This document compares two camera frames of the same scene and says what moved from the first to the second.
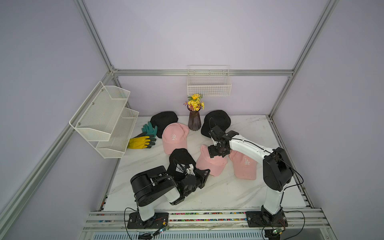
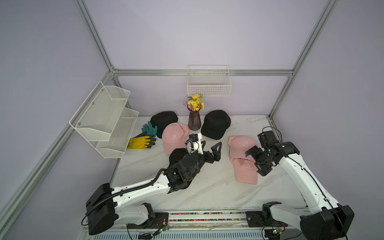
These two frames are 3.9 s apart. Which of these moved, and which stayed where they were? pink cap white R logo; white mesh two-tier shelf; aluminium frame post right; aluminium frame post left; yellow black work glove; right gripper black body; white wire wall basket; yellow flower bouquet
Moved: right gripper black body
Stayed: yellow black work glove; pink cap white R logo; yellow flower bouquet; aluminium frame post left; white wire wall basket; aluminium frame post right; white mesh two-tier shelf
